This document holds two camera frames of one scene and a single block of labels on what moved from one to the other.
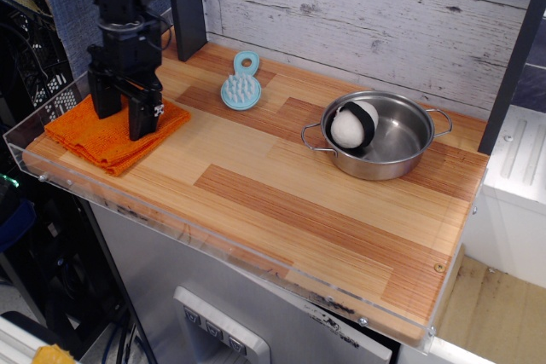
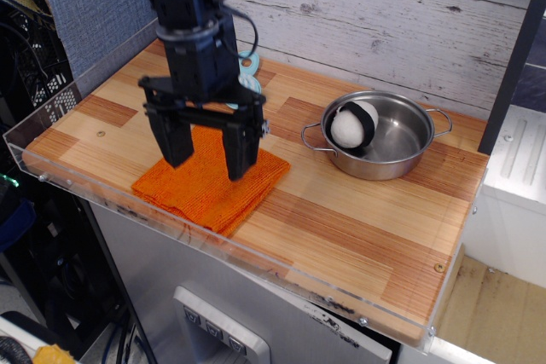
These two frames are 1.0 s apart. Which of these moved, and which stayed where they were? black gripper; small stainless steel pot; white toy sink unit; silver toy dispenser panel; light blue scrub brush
Moved: black gripper
Stayed: white toy sink unit; light blue scrub brush; small stainless steel pot; silver toy dispenser panel
